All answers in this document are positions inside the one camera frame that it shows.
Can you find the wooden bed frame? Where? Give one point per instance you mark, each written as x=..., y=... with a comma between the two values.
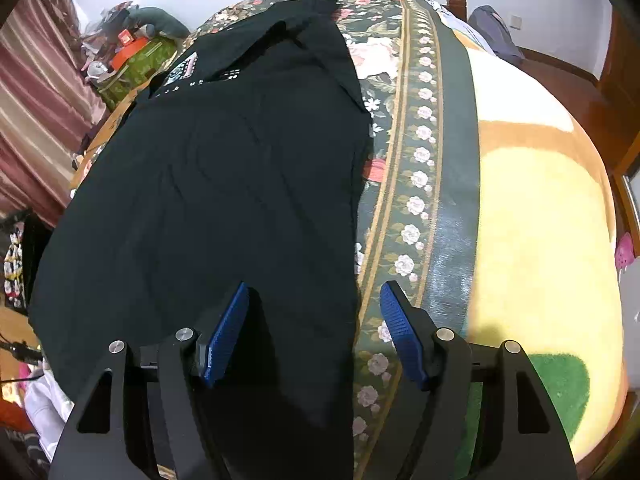
x=456, y=2

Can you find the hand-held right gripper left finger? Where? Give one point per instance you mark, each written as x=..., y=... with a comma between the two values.
x=226, y=332

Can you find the yellow plush blanket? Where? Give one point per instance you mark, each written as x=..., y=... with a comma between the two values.
x=540, y=220

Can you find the white wall socket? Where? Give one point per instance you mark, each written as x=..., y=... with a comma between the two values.
x=516, y=22

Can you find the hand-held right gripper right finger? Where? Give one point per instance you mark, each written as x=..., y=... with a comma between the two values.
x=402, y=332

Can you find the dark floral bedspread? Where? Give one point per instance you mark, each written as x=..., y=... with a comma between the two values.
x=400, y=160

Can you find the white cloth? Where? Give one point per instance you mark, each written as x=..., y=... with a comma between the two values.
x=47, y=410

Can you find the green patterned box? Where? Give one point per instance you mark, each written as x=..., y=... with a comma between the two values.
x=137, y=67

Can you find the pink slipper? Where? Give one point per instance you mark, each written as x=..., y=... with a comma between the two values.
x=625, y=252

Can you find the striped pink curtain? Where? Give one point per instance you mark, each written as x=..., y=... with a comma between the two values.
x=35, y=105

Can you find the wooden door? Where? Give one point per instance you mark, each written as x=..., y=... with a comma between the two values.
x=620, y=90

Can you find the grey backpack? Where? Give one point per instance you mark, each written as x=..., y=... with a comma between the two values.
x=495, y=32

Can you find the orange box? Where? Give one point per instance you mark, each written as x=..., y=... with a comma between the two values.
x=127, y=52

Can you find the black printed t-shirt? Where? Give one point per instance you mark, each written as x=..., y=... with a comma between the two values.
x=210, y=185

